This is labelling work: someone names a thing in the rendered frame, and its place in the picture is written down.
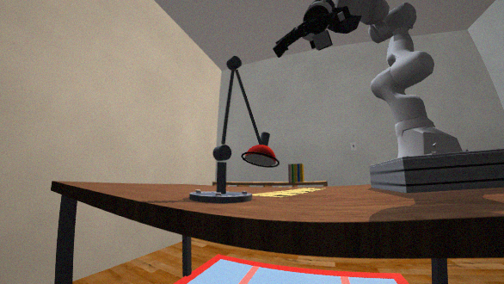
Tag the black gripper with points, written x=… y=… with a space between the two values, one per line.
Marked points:
x=313 y=19

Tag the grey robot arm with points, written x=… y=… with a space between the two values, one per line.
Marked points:
x=416 y=134

